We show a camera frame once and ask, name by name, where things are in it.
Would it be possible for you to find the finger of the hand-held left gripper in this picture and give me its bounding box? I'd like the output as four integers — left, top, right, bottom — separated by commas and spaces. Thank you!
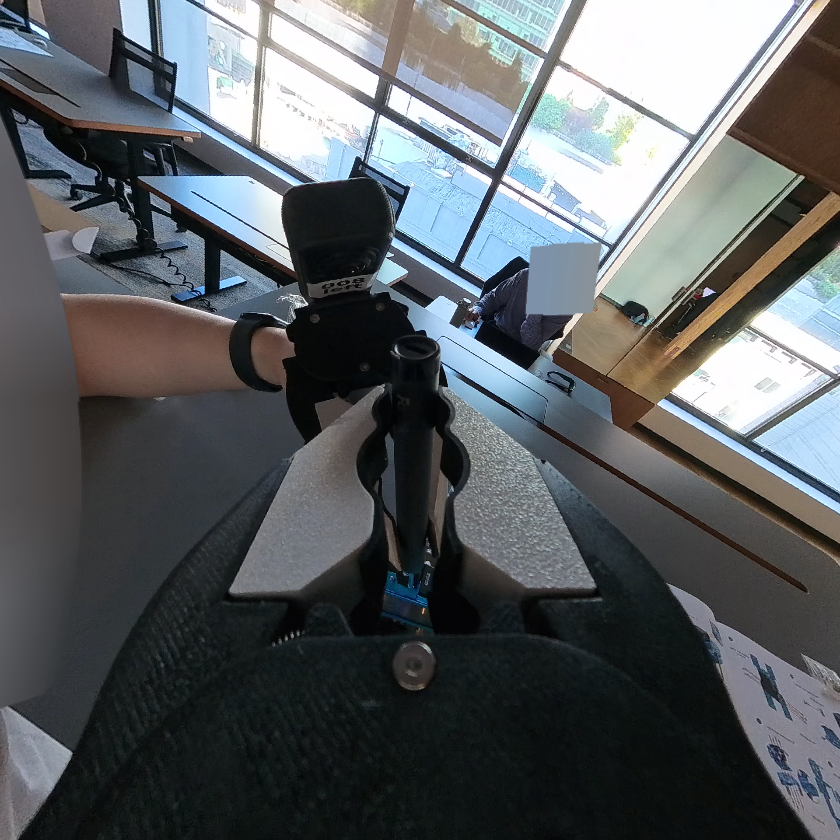
314, 386, 371, 435

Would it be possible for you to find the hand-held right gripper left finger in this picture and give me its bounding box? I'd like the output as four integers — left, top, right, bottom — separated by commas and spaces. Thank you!
228, 386, 398, 614

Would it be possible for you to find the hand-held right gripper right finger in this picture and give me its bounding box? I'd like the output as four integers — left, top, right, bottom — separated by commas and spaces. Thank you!
445, 386, 598, 608

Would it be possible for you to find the black electric screwdriver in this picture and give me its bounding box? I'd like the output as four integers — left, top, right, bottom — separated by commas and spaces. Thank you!
389, 335, 442, 585

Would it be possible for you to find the person's left forearm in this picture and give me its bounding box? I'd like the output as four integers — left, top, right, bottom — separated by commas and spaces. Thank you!
62, 293, 290, 398

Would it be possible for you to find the neighbouring grey desk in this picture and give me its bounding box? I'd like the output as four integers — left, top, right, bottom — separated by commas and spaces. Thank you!
425, 295, 614, 424

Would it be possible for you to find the background desk with slot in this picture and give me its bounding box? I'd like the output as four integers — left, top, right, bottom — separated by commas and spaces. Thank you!
138, 174, 409, 298

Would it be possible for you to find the background desk with wood edge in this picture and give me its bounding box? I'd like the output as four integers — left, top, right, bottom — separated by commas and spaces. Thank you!
0, 33, 201, 181

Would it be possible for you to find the black wristband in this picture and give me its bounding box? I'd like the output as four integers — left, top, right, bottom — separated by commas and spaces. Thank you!
228, 313, 290, 393

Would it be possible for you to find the black mesh chair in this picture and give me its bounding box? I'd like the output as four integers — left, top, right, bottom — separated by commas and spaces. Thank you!
108, 26, 178, 112
348, 156, 411, 225

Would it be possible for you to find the black laptop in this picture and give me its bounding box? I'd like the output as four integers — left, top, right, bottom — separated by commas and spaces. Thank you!
474, 322, 540, 370

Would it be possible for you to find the black office chair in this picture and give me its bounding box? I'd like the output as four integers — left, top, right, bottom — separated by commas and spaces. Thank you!
482, 256, 530, 298

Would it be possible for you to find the large grid window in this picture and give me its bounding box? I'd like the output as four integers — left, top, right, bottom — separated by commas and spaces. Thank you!
157, 0, 808, 290

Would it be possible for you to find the narrow side window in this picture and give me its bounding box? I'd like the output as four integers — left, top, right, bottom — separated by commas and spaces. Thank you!
669, 249, 840, 500

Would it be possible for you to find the cardboard box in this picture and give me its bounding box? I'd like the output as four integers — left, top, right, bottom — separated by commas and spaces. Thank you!
26, 184, 101, 260

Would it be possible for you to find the printed instruction sheet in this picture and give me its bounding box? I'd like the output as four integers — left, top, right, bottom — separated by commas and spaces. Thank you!
668, 584, 840, 840

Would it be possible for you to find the clear plastic parts bag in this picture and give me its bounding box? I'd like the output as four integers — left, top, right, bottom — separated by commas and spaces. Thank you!
802, 656, 840, 698

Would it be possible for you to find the coiled black cable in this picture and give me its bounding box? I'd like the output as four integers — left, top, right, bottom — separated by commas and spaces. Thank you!
156, 248, 219, 314

